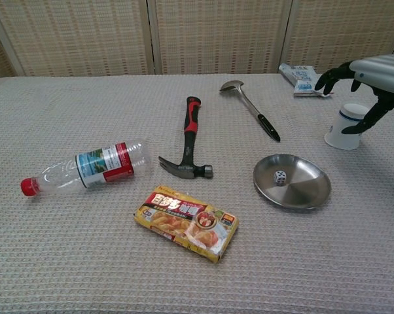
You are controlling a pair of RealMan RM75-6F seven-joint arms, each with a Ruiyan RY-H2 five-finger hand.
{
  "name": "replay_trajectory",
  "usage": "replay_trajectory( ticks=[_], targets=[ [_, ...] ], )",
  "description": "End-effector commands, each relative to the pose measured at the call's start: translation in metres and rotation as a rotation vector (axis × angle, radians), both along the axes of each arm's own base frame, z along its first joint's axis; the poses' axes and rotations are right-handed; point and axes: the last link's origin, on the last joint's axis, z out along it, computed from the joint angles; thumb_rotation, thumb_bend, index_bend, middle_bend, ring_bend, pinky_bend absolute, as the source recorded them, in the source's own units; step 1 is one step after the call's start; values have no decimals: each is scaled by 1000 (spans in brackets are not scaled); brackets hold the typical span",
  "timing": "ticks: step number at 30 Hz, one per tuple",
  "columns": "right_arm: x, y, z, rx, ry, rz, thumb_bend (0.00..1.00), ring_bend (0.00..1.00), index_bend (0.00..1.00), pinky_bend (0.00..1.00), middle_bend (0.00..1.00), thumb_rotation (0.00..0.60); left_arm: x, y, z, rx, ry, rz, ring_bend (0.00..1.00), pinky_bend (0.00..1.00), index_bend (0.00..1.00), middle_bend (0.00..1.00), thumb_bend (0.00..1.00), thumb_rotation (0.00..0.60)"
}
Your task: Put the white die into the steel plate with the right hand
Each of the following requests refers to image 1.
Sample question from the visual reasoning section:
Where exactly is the right black-silver robot hand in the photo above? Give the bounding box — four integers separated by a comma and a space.
314, 54, 394, 135

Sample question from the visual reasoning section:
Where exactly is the white paper cup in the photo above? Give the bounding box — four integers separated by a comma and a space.
324, 103, 370, 150

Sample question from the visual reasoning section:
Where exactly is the round metal dish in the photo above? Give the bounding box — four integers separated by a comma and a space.
253, 154, 332, 211

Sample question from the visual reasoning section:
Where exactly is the white-blue snack bag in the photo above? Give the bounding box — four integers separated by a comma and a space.
278, 63, 334, 98

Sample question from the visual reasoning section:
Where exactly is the red-black claw hammer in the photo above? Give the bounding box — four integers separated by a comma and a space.
158, 96, 214, 180

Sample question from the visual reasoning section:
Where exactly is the yellow curry box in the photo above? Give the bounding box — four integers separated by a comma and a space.
134, 186, 240, 264

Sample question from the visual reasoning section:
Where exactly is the clear plastic bottle red cap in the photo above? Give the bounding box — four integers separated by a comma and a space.
20, 137, 152, 198

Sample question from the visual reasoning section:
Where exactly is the beige waffle-weave tablecloth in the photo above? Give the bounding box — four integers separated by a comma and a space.
0, 72, 394, 314

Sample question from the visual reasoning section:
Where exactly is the steel ladle black handle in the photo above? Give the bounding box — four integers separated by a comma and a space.
219, 79, 281, 143

